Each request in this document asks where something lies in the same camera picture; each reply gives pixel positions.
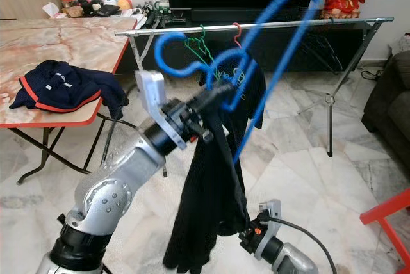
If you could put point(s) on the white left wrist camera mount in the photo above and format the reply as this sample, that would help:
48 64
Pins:
150 91

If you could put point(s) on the plain black garment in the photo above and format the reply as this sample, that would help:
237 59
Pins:
205 210

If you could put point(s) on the green black toy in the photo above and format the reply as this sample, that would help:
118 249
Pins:
160 15

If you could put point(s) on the red plastic hanger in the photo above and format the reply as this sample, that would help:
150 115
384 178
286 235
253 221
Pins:
239 37

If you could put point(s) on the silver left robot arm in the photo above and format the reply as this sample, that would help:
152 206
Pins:
112 191

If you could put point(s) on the red lid jar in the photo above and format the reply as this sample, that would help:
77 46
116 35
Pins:
70 5

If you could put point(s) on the black plush toy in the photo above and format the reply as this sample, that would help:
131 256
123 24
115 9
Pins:
96 8

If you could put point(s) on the red plastic stool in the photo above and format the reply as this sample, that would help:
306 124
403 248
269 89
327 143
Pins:
387 207

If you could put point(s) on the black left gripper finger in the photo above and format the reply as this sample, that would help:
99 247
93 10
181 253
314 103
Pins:
224 88
227 101

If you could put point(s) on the orange ball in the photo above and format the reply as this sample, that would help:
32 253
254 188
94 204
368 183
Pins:
124 4

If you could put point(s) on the blue plastic hanger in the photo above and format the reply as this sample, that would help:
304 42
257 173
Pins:
159 56

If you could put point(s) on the white tissue pack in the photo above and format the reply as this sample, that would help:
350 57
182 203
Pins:
52 10

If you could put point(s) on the navy jacket red trim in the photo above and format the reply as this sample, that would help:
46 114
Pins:
67 85

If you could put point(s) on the black TV console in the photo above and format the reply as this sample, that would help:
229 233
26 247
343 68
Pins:
172 48

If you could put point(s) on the black soundbar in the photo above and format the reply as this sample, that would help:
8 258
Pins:
230 15

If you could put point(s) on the brown fabric sofa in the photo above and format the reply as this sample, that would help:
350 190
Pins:
391 107

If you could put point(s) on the marble top folding table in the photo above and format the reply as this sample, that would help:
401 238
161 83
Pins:
64 40

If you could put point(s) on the white blue ball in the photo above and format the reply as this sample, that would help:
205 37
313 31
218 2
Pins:
109 1

